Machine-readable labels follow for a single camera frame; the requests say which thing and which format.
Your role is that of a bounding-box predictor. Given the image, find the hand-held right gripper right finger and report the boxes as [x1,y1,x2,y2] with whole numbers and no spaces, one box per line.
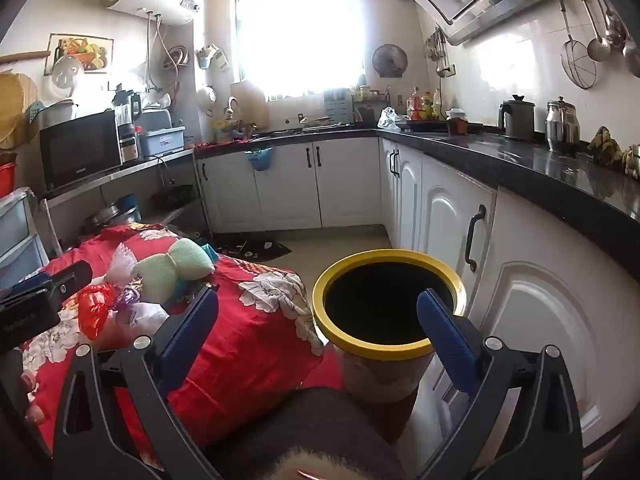
[416,287,585,480]

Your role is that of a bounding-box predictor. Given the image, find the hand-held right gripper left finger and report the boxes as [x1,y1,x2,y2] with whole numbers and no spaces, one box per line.
[52,285,221,480]

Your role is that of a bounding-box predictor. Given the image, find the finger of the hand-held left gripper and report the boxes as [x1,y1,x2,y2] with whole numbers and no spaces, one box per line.
[10,272,51,302]
[47,260,94,307]

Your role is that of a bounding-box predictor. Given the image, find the red plastic bag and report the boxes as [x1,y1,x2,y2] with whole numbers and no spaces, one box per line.
[76,282,119,342]

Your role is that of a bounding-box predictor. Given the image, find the white paper scrap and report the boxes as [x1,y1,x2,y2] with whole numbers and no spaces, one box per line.
[129,301,172,332]

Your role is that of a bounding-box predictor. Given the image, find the white plastic bag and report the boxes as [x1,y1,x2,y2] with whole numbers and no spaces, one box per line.
[106,242,139,287]
[377,107,414,132]

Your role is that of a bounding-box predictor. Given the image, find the purple wrapper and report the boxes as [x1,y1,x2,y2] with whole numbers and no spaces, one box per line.
[117,282,147,307]

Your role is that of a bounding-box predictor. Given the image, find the green sponge cloth bundle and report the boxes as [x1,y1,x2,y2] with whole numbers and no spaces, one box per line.
[135,237,219,304]

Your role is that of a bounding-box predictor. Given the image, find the yellow rimmed trash bin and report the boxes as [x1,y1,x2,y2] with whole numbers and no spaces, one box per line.
[312,249,468,403]

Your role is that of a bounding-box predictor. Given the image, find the person's left hand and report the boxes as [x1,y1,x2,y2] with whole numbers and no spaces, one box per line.
[20,375,48,425]

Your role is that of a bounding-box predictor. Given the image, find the red floral blanket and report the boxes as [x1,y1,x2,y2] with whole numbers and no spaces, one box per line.
[17,222,346,453]

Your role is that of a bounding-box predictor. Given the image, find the plastic drawer unit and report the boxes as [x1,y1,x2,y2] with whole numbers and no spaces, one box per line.
[0,187,54,289]

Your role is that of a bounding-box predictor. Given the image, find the steel pot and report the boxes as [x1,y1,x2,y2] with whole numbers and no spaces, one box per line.
[84,200,126,232]

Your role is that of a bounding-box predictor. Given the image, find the blue canister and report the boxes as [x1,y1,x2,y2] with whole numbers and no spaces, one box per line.
[117,194,142,222]

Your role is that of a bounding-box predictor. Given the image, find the dark floor mat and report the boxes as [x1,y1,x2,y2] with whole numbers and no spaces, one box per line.
[212,239,293,262]

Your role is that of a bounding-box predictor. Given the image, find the red plastic container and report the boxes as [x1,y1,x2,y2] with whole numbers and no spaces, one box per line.
[0,161,19,199]

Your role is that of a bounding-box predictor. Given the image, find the metal kitchen shelf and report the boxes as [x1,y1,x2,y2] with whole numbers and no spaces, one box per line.
[44,148,211,243]

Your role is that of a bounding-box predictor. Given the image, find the black microwave oven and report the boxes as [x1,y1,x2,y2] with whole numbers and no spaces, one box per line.
[39,110,124,194]

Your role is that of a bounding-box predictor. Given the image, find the black wok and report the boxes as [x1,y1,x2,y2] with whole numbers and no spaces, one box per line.
[151,185,194,207]

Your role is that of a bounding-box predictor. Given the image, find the person's dark clothing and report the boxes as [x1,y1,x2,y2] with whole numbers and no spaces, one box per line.
[207,386,417,480]

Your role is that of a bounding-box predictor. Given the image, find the black blender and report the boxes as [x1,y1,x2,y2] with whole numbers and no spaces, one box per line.
[112,89,144,164]

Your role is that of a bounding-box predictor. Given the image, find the beige furry sleeve cuff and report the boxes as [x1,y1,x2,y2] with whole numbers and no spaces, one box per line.
[267,441,407,480]

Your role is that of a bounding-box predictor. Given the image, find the blue dish box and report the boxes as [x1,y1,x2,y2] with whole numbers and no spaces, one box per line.
[137,127,187,159]

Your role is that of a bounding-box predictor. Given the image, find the round bamboo board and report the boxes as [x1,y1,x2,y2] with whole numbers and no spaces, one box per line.
[0,72,39,150]

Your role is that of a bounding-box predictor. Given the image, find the black stone countertop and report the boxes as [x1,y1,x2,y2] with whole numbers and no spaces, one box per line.
[194,127,640,258]

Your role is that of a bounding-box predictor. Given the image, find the white kitchen cabinets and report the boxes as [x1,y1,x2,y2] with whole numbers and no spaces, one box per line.
[195,136,640,461]

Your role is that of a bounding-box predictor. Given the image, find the blue hanging basket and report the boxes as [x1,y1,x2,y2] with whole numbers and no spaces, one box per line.
[244,146,276,172]

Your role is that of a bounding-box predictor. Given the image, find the white desk fan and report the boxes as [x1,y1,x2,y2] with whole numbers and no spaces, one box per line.
[50,55,86,99]

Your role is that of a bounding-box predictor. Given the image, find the dark red jar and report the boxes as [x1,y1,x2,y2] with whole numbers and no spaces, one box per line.
[445,108,469,136]

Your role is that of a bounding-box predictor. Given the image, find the white hanging pot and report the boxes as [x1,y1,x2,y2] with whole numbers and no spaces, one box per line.
[196,85,217,119]

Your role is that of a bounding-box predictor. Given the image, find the grey kettle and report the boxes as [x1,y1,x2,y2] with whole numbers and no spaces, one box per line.
[498,94,537,142]

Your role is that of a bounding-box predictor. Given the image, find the wooden cutting board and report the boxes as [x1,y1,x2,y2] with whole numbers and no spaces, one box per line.
[230,81,269,134]

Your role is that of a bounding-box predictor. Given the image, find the shiny steel kettle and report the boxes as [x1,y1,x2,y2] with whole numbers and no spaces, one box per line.
[544,96,582,154]

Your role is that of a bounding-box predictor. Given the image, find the black dish rack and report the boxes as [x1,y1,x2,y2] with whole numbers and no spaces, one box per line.
[352,85,392,127]

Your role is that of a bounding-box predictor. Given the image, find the bunch of bananas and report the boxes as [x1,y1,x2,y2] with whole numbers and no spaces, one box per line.
[587,126,624,167]

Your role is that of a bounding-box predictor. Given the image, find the hanging kitchen utensils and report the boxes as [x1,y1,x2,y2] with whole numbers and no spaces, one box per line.
[425,26,449,79]

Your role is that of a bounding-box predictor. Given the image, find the kitchen window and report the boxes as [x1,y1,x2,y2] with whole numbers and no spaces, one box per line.
[231,0,367,102]

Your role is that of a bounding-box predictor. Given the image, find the steel ladle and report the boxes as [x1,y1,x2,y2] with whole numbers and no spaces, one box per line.
[575,0,613,63]

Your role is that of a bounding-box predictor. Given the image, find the fruit wall poster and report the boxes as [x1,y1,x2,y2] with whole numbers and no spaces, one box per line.
[44,33,114,76]

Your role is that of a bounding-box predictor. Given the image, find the water heater hoses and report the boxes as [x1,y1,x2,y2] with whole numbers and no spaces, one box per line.
[144,9,182,97]

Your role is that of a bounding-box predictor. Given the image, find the wall utensil holder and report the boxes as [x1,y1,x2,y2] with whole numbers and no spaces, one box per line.
[196,44,232,72]

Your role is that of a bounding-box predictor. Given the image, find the wire skimmer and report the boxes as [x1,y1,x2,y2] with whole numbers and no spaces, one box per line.
[551,0,599,91]

